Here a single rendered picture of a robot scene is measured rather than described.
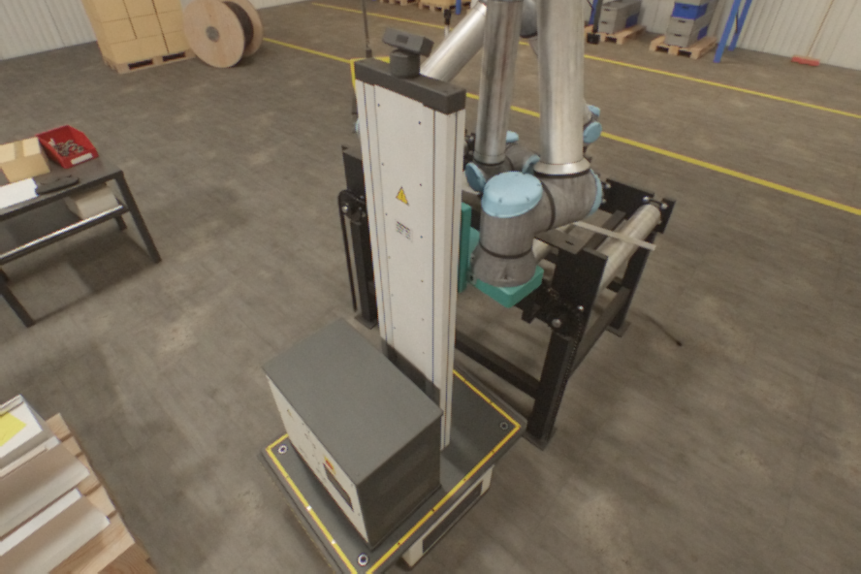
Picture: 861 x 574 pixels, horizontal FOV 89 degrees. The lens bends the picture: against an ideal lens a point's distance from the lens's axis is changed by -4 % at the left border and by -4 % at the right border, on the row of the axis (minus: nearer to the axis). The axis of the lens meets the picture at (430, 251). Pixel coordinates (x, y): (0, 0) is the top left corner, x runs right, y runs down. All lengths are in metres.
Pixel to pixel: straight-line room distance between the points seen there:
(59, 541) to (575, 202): 2.10
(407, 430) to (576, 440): 1.23
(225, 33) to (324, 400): 6.99
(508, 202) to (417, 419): 0.73
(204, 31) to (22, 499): 6.89
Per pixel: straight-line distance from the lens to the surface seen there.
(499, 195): 1.17
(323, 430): 1.51
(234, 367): 2.89
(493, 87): 1.23
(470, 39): 1.65
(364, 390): 1.57
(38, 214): 3.99
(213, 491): 2.51
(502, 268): 1.26
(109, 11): 8.67
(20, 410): 2.53
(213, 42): 8.22
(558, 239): 1.64
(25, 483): 2.41
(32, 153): 3.75
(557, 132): 1.25
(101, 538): 2.28
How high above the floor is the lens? 2.12
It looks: 38 degrees down
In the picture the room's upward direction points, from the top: straight up
